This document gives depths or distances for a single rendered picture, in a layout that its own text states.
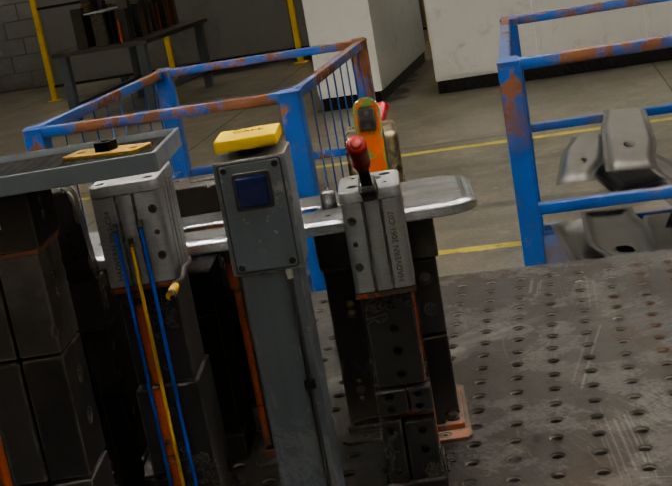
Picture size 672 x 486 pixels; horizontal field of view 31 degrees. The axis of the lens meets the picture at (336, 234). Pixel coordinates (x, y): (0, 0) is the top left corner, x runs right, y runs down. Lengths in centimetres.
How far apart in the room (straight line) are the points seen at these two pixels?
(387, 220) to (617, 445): 39
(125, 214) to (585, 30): 800
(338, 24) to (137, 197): 798
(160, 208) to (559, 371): 65
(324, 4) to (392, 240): 799
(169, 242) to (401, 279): 26
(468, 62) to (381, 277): 793
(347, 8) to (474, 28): 97
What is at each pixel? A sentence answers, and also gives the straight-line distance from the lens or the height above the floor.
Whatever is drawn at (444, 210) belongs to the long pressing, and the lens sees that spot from 141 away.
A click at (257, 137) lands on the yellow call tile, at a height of 116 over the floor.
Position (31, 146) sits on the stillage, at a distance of 346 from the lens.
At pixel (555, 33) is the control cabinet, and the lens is 919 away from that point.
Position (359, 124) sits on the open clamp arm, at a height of 108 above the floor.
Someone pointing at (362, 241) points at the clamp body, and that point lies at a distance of 130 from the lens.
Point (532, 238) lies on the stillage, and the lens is 317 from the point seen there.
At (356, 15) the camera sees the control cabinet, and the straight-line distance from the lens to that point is 922.
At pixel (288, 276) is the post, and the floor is 102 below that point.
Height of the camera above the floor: 133
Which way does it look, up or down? 14 degrees down
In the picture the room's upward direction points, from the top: 10 degrees counter-clockwise
